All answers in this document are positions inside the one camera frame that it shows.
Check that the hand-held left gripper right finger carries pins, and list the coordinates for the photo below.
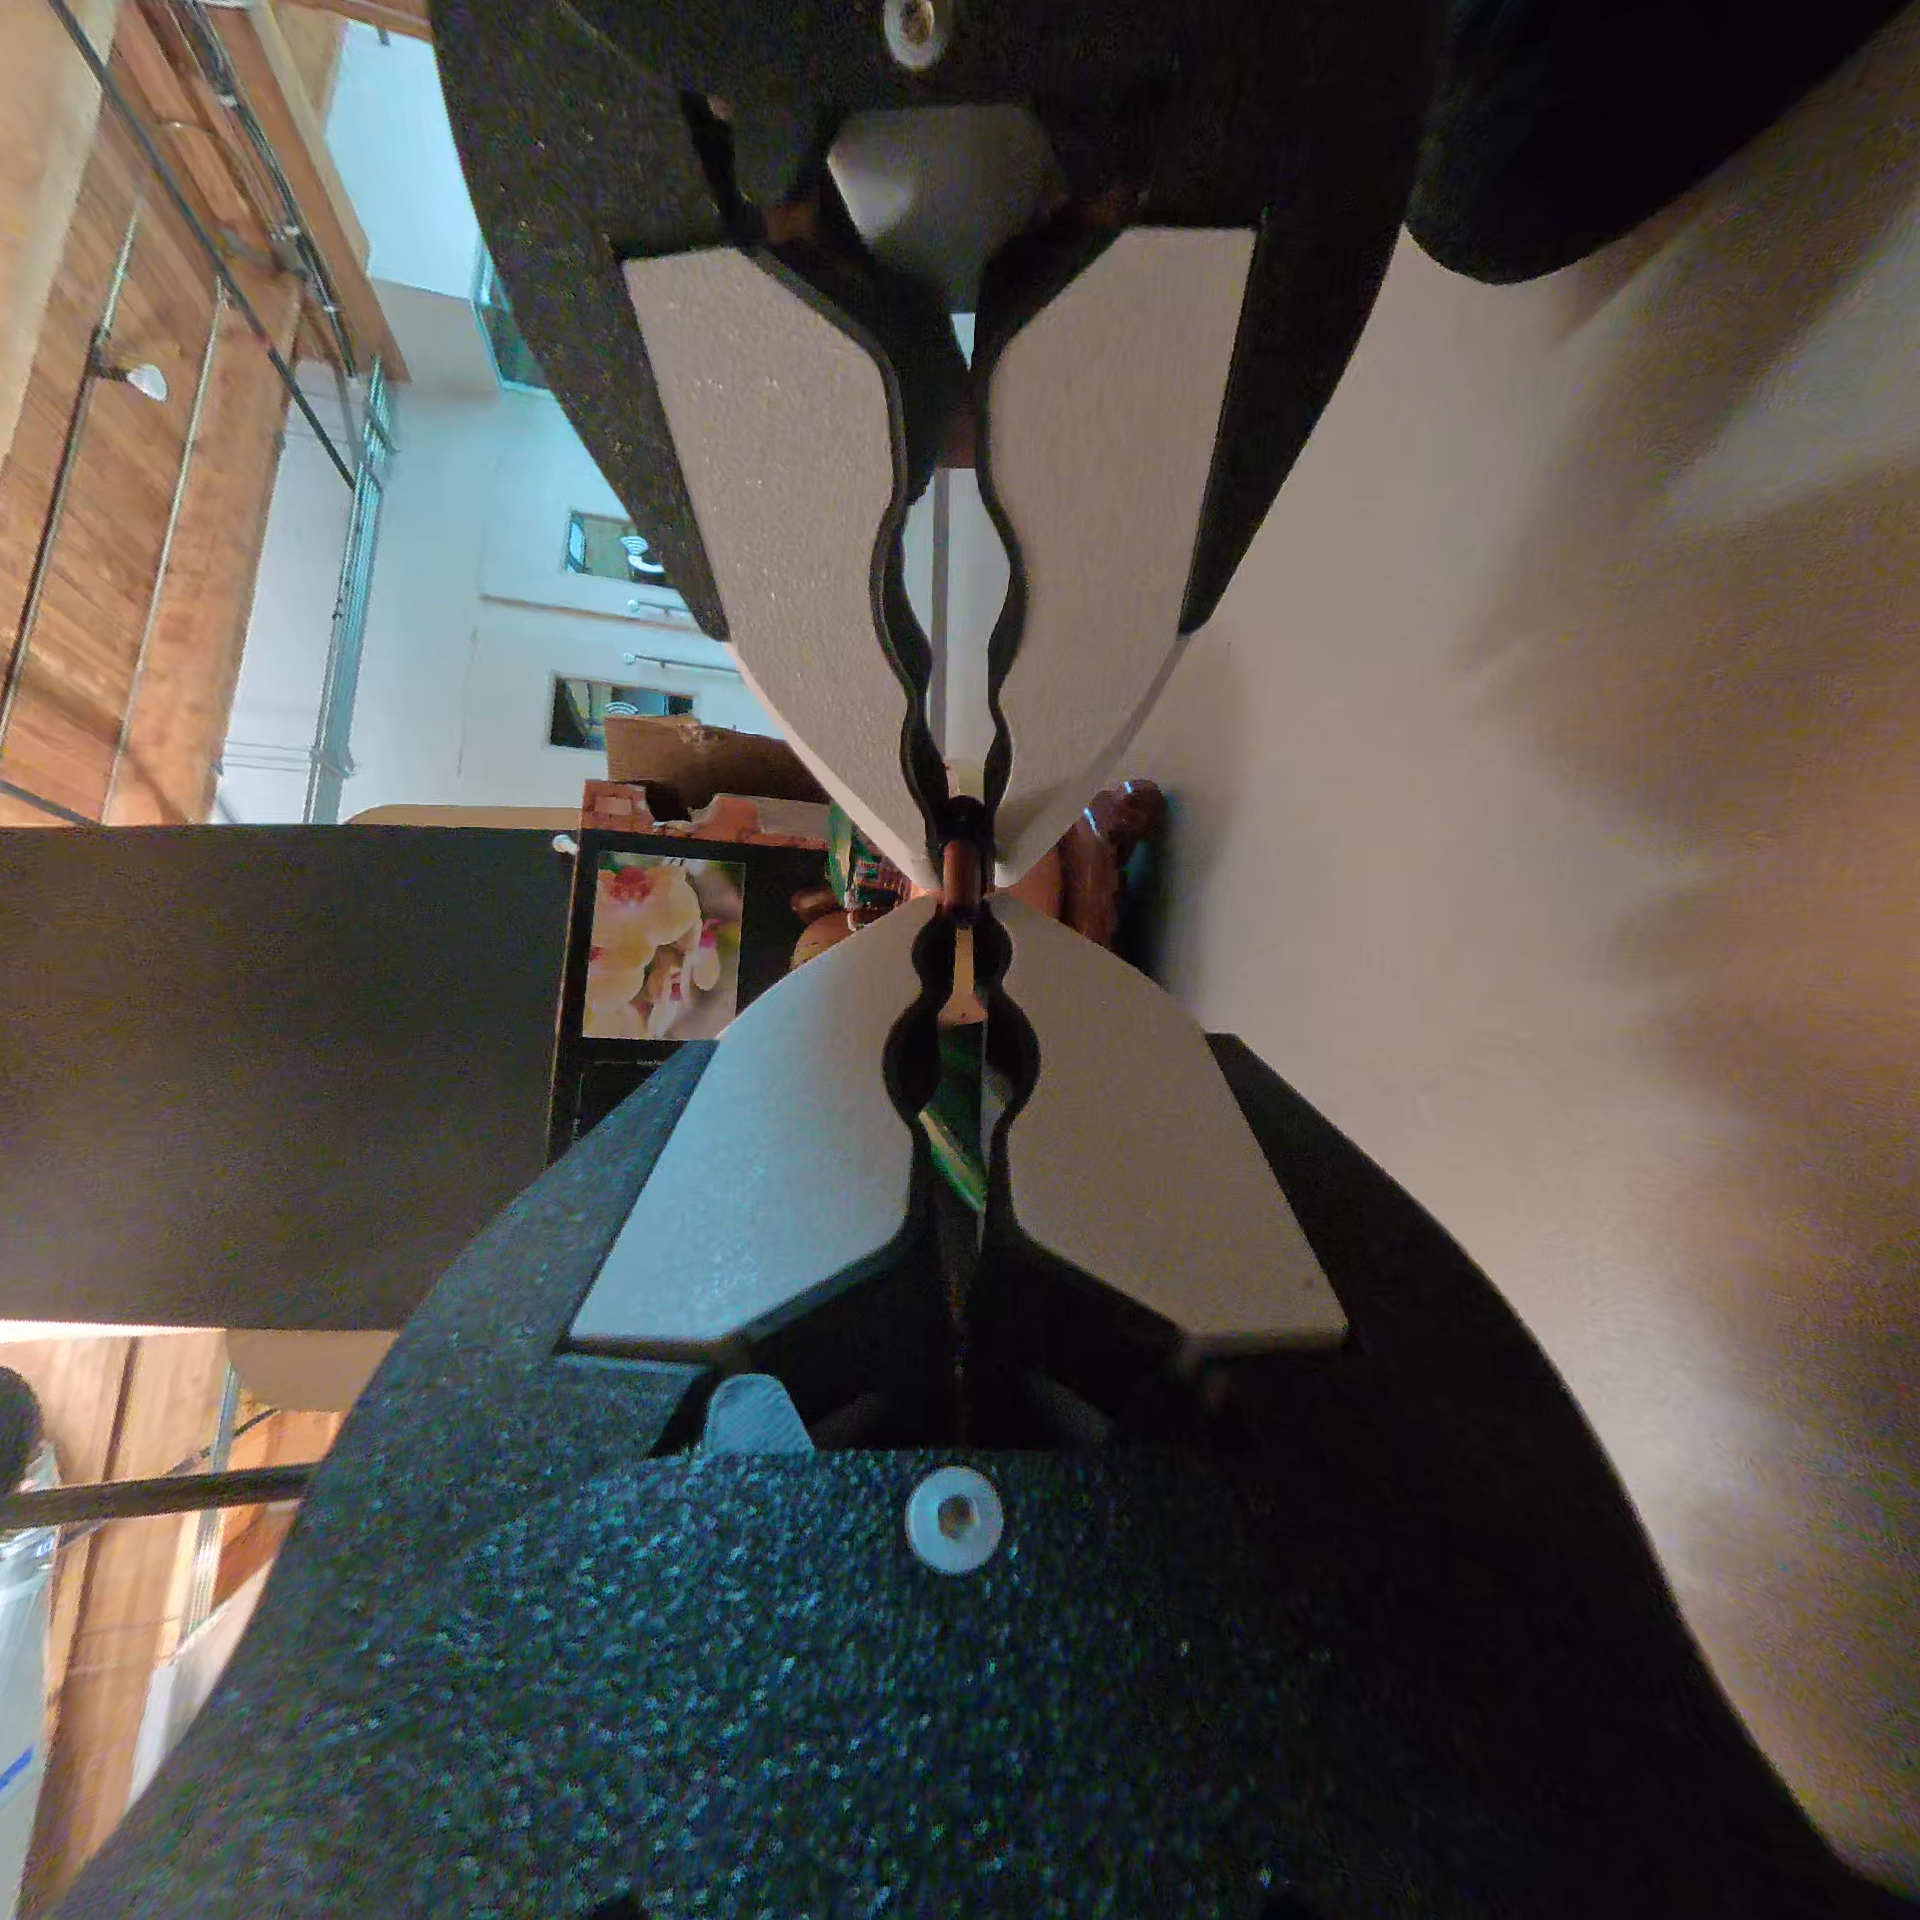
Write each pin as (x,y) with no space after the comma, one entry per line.
(1171,1184)

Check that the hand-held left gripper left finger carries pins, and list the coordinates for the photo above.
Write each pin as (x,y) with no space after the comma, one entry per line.
(765,1184)

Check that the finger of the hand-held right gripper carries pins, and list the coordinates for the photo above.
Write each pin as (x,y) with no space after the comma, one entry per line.
(780,481)
(1119,481)

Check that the orchid print lego box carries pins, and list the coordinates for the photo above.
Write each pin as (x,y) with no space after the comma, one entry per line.
(661,945)

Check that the black standing panel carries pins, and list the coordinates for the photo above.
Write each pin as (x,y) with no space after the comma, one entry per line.
(271,1064)

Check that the black stand pole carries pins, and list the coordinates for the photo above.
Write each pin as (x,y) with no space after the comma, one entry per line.
(150,1492)

